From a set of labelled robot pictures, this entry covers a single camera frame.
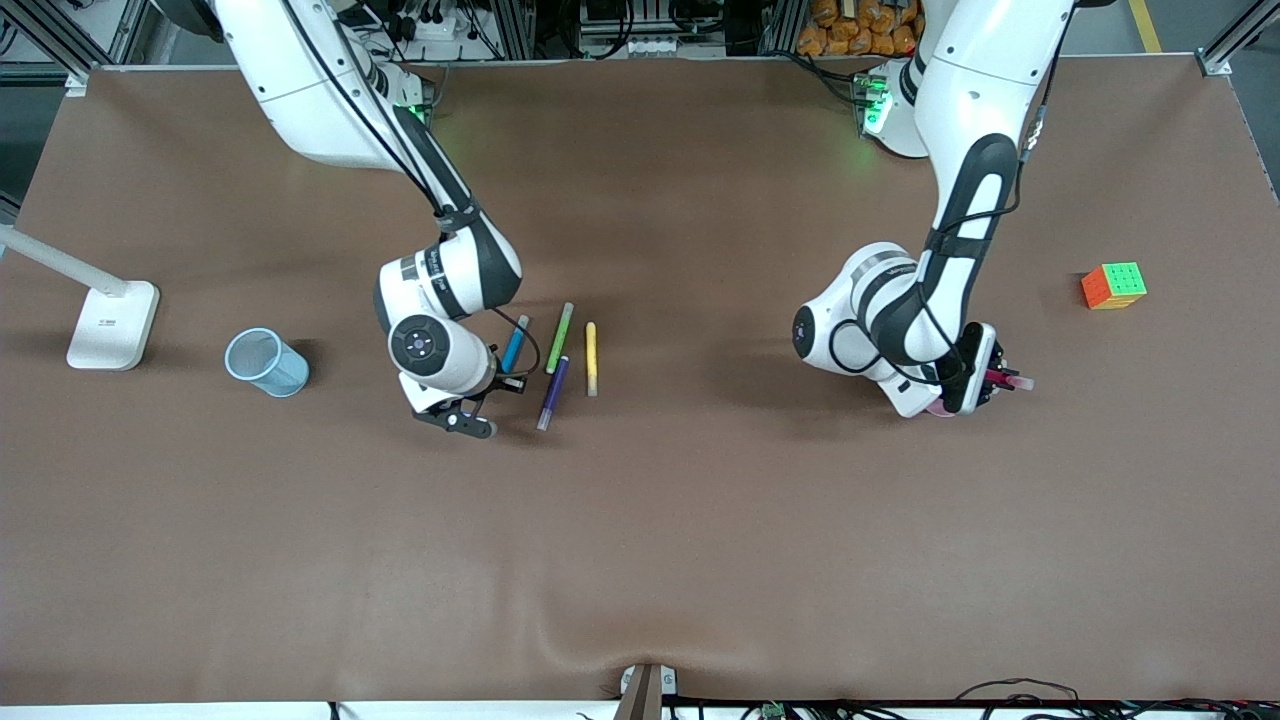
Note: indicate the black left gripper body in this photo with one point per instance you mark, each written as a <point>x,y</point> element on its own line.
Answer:
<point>986,385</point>

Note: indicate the pink marker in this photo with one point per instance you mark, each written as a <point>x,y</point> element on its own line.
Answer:
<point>1018,381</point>

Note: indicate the blue marker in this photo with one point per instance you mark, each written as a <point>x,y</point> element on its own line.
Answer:
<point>515,348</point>

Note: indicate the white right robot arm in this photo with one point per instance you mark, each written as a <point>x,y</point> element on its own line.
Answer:
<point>300,90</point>

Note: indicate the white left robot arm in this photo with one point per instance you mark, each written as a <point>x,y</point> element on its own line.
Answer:
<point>985,80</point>

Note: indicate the purple marker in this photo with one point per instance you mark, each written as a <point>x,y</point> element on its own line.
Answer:
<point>553,393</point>

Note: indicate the pink mesh cup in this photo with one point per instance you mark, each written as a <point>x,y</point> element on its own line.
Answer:
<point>940,409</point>

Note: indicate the green marker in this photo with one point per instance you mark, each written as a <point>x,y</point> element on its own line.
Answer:
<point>559,340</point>

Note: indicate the yellow marker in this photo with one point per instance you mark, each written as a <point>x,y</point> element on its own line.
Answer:
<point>591,358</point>

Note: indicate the colourful puzzle cube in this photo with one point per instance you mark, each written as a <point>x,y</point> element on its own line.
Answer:
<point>1112,288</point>

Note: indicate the blue mesh cup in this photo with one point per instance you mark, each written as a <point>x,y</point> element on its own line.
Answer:
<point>285,375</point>

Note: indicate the white power strip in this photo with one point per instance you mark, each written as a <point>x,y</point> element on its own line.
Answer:
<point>460,35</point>
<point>655,46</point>

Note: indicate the orange bag pile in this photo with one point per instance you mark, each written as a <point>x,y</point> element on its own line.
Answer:
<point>855,25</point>

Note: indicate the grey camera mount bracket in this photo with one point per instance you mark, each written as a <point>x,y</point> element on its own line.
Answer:
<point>645,692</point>

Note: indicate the silver aluminium frame post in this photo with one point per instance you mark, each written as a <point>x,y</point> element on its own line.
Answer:
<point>780,28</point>
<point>515,28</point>
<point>62,50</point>
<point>1225,45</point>

